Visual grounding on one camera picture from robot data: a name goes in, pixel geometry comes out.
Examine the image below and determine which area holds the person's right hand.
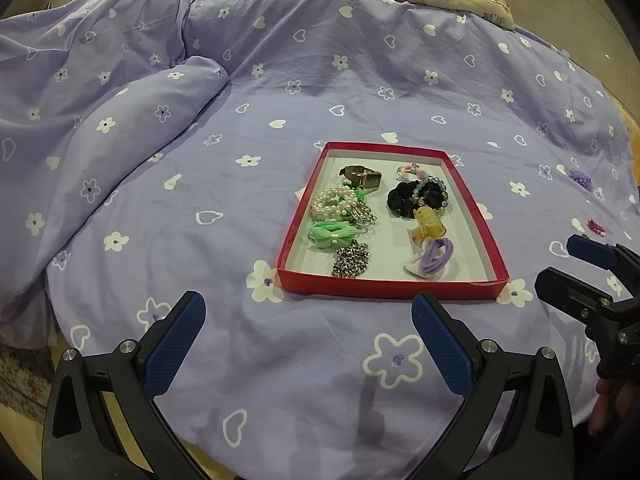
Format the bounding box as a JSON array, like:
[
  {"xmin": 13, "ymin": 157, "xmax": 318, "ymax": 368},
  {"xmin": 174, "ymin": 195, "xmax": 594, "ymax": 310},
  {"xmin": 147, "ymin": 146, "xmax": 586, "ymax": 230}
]
[{"xmin": 589, "ymin": 377, "xmax": 631, "ymax": 436}]

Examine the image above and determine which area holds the red shallow box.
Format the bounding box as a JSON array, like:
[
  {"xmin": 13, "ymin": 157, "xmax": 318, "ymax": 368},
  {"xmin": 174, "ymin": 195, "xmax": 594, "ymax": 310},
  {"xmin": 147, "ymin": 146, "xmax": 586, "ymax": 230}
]
[{"xmin": 276, "ymin": 141, "xmax": 510, "ymax": 301}]

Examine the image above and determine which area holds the white hair clip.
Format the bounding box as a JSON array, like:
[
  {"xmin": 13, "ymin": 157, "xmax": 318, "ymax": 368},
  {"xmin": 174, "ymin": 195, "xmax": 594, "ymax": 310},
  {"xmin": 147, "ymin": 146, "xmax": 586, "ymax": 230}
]
[{"xmin": 404, "ymin": 252, "xmax": 436, "ymax": 279}]

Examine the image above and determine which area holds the black scrunchie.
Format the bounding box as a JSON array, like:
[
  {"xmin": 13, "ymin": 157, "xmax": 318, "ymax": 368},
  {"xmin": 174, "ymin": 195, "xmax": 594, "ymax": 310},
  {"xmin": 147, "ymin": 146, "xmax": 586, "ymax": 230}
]
[{"xmin": 386, "ymin": 180, "xmax": 448, "ymax": 218}]

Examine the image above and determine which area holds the purple floral bed sheet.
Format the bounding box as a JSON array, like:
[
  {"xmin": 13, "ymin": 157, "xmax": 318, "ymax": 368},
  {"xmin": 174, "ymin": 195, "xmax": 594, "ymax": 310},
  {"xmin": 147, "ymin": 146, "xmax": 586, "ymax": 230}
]
[{"xmin": 45, "ymin": 0, "xmax": 640, "ymax": 466}]

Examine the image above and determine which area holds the silver chain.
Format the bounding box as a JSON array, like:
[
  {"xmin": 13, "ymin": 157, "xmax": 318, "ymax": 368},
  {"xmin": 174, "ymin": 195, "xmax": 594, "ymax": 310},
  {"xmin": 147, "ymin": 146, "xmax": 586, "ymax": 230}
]
[{"xmin": 331, "ymin": 240, "xmax": 372, "ymax": 278}]

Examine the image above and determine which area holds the floral floor mat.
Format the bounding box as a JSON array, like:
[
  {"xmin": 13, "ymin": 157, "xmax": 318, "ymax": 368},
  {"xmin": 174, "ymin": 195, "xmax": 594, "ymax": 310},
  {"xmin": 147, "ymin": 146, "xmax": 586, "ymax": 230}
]
[{"xmin": 0, "ymin": 347, "xmax": 53, "ymax": 411}]

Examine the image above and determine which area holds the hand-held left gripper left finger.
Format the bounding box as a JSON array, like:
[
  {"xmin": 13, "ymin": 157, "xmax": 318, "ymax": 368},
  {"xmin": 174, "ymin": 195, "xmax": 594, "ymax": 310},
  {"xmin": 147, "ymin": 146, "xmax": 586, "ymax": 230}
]
[{"xmin": 42, "ymin": 291, "xmax": 221, "ymax": 480}]

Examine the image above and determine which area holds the purple flower hair clip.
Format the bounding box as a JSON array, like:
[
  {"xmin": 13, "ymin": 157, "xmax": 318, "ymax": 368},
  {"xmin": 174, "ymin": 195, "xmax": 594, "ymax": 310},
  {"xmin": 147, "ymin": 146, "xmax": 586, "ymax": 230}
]
[{"xmin": 567, "ymin": 167, "xmax": 596, "ymax": 192}]

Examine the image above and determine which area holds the mint green hair tie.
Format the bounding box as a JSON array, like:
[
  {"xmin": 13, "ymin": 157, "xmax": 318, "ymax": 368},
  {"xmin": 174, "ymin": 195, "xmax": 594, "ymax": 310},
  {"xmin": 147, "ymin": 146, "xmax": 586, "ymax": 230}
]
[{"xmin": 307, "ymin": 220, "xmax": 361, "ymax": 252}]

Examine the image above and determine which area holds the crystal bead bracelet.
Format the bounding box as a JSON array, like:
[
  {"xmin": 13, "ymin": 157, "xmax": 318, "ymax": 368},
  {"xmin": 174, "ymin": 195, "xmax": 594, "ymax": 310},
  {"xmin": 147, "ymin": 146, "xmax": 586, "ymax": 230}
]
[{"xmin": 412, "ymin": 175, "xmax": 448, "ymax": 209}]

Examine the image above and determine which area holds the purple hair tie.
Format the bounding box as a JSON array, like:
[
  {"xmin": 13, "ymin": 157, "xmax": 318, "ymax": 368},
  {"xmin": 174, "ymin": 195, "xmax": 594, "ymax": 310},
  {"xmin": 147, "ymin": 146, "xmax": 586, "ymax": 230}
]
[{"xmin": 421, "ymin": 237, "xmax": 455, "ymax": 276}]

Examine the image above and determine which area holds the white pearl bracelet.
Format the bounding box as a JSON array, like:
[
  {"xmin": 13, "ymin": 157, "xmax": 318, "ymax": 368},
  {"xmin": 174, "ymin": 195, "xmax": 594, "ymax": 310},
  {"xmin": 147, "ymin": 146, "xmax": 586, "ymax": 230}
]
[{"xmin": 311, "ymin": 185, "xmax": 377, "ymax": 225}]

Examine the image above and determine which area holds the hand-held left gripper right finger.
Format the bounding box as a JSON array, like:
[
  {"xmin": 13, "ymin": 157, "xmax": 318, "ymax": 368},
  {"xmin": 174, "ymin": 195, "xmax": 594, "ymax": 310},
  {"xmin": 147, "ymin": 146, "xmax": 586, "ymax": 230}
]
[{"xmin": 402, "ymin": 292, "xmax": 575, "ymax": 480}]

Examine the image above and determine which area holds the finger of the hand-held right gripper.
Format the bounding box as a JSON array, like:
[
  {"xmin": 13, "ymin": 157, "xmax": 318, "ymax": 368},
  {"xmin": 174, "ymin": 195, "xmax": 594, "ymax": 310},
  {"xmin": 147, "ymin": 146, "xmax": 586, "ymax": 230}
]
[
  {"xmin": 535, "ymin": 266, "xmax": 626, "ymax": 331},
  {"xmin": 567, "ymin": 234, "xmax": 640, "ymax": 301}
]

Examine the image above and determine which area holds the rose gold wrist watch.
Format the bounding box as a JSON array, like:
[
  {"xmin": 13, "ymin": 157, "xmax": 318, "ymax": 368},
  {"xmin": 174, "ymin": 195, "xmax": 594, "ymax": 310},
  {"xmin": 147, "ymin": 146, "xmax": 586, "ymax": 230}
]
[{"xmin": 340, "ymin": 165, "xmax": 383, "ymax": 191}]

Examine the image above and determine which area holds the purple floral duvet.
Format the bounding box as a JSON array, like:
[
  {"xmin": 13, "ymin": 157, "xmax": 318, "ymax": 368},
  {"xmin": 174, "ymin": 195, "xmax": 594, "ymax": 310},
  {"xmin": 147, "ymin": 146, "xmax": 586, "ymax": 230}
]
[{"xmin": 0, "ymin": 0, "xmax": 231, "ymax": 351}]

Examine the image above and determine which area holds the yellow hair claw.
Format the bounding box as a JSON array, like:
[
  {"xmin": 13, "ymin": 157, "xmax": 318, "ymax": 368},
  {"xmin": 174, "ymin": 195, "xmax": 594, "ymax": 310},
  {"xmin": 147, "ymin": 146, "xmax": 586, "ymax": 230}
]
[{"xmin": 411, "ymin": 205, "xmax": 448, "ymax": 243}]

